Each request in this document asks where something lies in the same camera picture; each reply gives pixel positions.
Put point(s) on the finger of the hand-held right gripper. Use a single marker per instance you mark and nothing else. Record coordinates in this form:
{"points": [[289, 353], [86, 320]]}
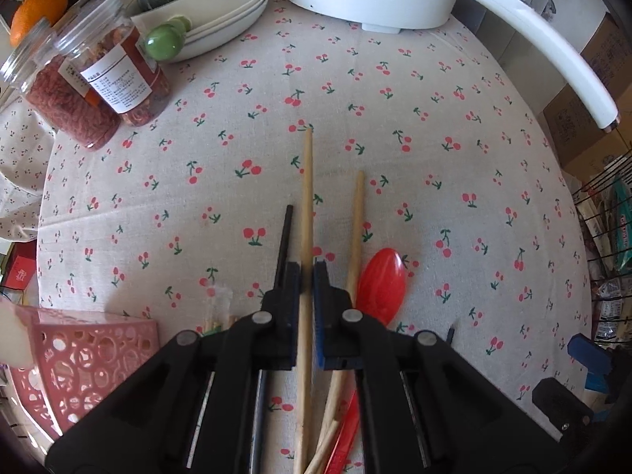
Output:
{"points": [[590, 355], [563, 405]]}

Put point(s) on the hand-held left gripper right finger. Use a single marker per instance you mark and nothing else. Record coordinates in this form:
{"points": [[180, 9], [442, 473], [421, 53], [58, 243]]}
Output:
{"points": [[320, 306]]}

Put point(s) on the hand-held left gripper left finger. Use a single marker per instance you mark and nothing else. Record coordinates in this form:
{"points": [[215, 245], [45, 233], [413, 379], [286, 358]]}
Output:
{"points": [[291, 306]]}

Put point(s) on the red plastic spoon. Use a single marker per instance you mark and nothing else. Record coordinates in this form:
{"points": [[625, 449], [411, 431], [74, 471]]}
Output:
{"points": [[380, 281]]}

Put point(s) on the wooden chopstick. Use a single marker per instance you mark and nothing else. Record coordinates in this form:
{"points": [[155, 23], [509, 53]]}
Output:
{"points": [[307, 207], [323, 447], [356, 227]]}

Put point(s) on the pink perforated plastic basket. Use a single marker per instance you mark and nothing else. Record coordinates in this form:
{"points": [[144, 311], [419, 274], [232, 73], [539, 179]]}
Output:
{"points": [[89, 355]]}

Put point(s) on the cherry print tablecloth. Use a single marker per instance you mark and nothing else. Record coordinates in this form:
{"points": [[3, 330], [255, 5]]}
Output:
{"points": [[395, 158]]}

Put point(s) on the brown cardboard box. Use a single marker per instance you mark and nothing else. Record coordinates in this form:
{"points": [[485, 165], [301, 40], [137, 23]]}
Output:
{"points": [[610, 49], [577, 128]]}

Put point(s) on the clear jar with white label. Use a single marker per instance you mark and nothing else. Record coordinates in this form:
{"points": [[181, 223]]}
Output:
{"points": [[118, 79]]}

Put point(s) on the clear jar of goji berries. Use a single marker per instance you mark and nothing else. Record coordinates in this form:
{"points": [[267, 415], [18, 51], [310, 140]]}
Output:
{"points": [[74, 113]]}

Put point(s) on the green round fruit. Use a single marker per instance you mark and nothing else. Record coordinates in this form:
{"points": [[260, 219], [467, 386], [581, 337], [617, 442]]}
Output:
{"points": [[163, 42]]}

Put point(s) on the cherry print cloth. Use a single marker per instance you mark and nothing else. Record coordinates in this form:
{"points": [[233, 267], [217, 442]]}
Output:
{"points": [[19, 168]]}

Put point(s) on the orange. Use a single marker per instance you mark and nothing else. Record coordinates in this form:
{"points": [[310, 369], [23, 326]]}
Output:
{"points": [[39, 10]]}

